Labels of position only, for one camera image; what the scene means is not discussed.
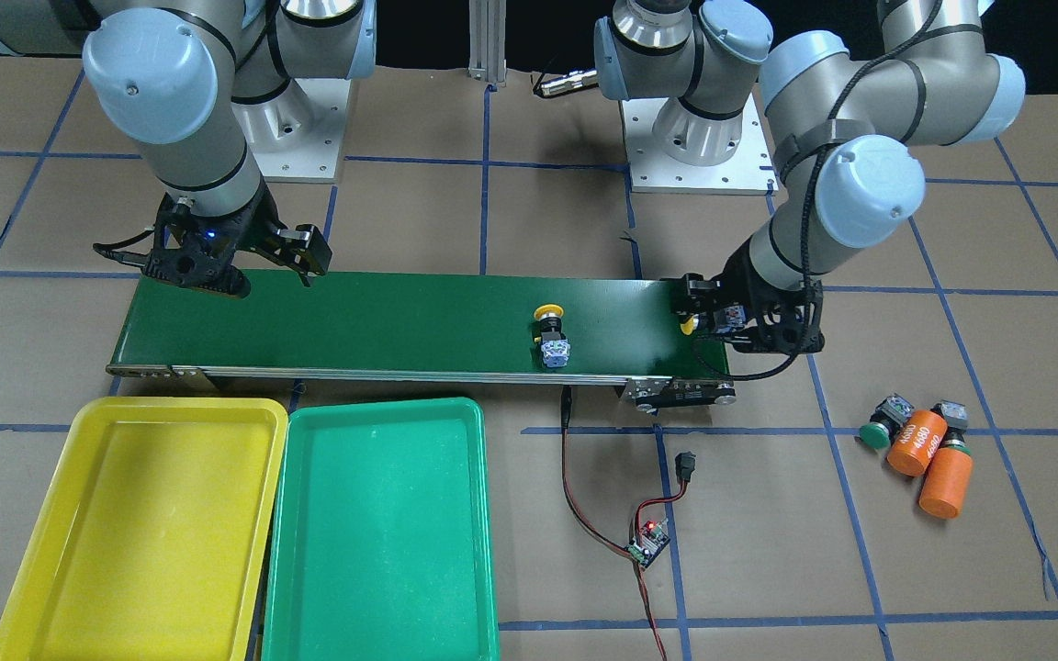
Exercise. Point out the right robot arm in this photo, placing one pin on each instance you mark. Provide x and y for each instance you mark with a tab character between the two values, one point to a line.
203	88

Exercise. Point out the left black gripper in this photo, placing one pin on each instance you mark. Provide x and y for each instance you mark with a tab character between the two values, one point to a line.
742	284

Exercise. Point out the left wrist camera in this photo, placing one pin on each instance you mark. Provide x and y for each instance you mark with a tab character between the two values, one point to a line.
788	320

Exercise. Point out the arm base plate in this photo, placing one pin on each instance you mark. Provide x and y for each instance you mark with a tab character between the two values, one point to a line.
309	138
671	151

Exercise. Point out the green push button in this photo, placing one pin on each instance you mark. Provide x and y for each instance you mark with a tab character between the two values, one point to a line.
957	423
886	421

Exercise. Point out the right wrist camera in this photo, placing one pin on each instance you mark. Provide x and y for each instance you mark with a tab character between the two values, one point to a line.
181	248

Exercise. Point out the yellow push button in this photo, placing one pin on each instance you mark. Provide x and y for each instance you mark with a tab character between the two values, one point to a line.
552	343
723	321

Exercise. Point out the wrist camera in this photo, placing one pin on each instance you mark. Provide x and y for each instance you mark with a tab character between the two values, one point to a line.
788	320
181	248

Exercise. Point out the black switch connector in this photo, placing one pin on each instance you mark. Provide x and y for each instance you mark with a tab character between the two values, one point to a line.
685	462

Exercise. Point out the green conveyor belt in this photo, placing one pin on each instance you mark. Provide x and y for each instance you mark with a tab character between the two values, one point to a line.
423	328

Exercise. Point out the green plastic tray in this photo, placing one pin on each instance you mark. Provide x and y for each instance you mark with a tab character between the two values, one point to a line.
381	546

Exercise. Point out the yellow plastic tray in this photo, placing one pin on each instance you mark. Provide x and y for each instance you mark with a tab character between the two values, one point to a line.
150	540

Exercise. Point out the plain orange cylinder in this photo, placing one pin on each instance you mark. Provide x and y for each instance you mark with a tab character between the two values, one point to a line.
945	485

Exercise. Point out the small controller circuit board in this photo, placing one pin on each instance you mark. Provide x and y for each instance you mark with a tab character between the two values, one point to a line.
650	540

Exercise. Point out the aluminium frame post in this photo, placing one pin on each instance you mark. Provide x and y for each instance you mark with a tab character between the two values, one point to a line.
487	41

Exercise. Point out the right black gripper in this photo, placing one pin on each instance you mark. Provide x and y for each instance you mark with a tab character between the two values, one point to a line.
259	229

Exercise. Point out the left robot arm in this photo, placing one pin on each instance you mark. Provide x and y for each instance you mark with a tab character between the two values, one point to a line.
841	129

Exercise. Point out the orange cylinder marked 4680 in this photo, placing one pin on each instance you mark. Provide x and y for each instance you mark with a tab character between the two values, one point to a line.
917	443

